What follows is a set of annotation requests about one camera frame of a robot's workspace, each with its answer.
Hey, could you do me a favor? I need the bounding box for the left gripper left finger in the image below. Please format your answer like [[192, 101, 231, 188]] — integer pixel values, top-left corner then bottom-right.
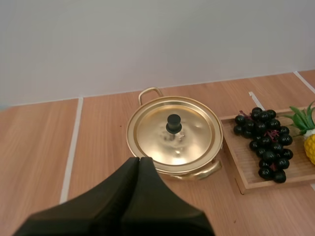
[[14, 156, 141, 236]]

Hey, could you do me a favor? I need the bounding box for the gold pot with two handles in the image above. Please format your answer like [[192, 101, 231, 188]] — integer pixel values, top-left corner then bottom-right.
[[125, 87, 224, 182]]

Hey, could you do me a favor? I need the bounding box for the yellow toy pineapple green crown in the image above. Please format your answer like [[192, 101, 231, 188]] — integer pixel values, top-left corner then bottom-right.
[[282, 100, 315, 166]]

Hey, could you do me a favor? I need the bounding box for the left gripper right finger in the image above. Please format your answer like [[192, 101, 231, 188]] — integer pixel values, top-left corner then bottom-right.
[[122, 156, 215, 236]]

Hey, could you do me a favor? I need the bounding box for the shallow wooden tray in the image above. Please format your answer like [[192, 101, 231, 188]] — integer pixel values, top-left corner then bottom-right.
[[219, 105, 315, 196]]

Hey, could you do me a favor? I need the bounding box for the gold lid with black knob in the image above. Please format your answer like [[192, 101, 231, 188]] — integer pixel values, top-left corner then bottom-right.
[[126, 96, 221, 173]]

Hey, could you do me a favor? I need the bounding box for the bunch of dark toy grapes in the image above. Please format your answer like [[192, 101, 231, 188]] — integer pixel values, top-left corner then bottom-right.
[[233, 107, 294, 184]]

